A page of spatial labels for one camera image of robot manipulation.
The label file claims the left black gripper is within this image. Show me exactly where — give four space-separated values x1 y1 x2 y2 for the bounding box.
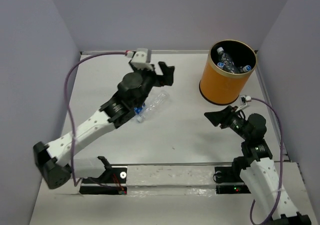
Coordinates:
131 60 176 108

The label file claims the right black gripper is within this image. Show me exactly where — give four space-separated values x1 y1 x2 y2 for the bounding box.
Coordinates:
203 105 250 141

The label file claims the clear bottle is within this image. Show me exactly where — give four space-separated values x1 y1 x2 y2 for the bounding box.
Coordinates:
216 47 240 74
217 62 225 69
136 90 170 123
238 65 252 74

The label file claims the blue label plastic bottle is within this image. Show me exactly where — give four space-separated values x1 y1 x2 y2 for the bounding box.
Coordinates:
133 104 146 115

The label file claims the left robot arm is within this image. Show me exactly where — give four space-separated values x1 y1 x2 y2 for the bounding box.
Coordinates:
33 61 175 190

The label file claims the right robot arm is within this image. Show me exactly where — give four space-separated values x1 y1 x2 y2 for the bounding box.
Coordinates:
204 105 312 225

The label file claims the orange cylindrical bin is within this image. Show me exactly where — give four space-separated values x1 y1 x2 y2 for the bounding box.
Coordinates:
199 39 258 106

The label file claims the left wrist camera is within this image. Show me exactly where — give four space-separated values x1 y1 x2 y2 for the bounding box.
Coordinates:
125 48 155 71

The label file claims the metal rail back edge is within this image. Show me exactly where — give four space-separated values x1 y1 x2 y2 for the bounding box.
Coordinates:
80 49 258 55

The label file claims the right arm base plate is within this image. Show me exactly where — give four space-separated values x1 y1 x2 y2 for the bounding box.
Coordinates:
212 166 251 195

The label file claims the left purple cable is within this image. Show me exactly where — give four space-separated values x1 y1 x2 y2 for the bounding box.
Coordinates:
64 50 130 188

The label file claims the purple cable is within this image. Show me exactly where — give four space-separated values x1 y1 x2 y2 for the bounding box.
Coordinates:
64 50 130 188
249 97 285 221

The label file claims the metal rail front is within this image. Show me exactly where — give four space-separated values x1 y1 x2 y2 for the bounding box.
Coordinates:
111 161 232 167

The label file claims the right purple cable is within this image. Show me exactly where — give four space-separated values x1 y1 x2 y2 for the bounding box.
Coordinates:
249 97 285 221

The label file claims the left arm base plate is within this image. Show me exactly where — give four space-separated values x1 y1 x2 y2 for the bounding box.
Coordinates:
79 166 128 196

